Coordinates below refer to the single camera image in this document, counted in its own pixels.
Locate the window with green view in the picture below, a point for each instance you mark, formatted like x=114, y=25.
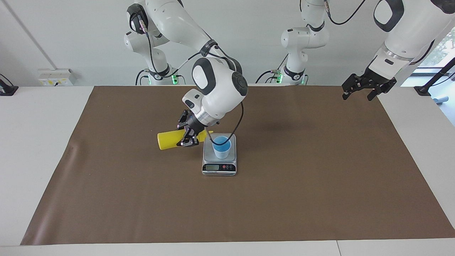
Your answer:
x=439, y=53

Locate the brown table mat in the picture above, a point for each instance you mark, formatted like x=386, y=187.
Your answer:
x=284, y=199

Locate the pale blue round object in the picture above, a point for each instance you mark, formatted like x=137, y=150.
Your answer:
x=440, y=99

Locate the white wall outlet box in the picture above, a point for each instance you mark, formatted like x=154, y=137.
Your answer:
x=57, y=77

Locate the black tripod stand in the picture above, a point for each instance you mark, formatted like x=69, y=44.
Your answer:
x=432, y=83

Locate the small black stand base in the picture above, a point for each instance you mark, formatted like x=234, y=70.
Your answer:
x=7, y=89

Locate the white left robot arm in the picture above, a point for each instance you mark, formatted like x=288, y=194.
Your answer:
x=302, y=39

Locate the silver digital kitchen scale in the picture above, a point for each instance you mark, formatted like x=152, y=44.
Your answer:
x=219, y=167

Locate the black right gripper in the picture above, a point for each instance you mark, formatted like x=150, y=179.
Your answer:
x=196, y=124

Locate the yellow squeeze bottle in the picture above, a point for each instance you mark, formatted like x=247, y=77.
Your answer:
x=169, y=140

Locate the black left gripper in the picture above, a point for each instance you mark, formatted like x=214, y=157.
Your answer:
x=371, y=76

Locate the light blue plastic cup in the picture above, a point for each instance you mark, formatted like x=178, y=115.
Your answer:
x=222, y=151

